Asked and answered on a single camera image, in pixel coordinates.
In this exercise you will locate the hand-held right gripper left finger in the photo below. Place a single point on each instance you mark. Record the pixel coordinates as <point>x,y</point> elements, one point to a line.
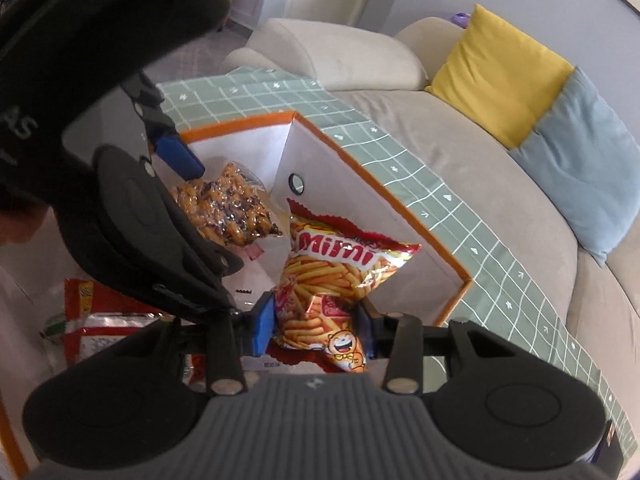
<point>262,327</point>

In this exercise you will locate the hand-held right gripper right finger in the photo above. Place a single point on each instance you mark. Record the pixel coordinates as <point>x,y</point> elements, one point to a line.
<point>362,332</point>

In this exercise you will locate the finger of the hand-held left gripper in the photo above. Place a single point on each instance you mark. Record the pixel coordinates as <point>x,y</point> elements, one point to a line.
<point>177,157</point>

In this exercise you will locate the clear bag of twisted snacks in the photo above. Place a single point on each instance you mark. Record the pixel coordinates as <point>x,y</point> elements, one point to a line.
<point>225,205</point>

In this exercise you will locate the red bag of fries snacks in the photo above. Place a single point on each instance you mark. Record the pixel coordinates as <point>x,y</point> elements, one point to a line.
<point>325,275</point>

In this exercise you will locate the white box with orange rim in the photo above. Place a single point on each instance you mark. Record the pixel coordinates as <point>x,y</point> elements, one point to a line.
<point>350,195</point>

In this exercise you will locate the red and white snack packet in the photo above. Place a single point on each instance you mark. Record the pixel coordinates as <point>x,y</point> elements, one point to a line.
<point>85,300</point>

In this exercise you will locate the green sausage packet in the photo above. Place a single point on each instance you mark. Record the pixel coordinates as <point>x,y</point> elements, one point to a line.
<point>54,327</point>

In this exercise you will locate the person's left hand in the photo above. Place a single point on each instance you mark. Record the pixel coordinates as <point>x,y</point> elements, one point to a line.
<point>17,225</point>

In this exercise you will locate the small red snack packet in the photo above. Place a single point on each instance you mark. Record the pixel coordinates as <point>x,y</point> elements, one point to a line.
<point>195,367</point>

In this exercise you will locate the green grid tablecloth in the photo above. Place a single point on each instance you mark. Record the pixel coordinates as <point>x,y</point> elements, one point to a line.
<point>450,210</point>

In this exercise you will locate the beige sofa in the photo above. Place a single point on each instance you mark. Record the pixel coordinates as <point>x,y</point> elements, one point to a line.
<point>475,160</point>

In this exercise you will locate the light blue pillow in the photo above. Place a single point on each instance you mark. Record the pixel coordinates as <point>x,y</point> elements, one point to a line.
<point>585,160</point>

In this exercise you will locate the yellow pillow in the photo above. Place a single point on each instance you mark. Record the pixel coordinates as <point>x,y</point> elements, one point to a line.
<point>495,75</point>

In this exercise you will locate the purple object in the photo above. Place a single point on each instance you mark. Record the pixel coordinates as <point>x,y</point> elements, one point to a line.
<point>462,20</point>

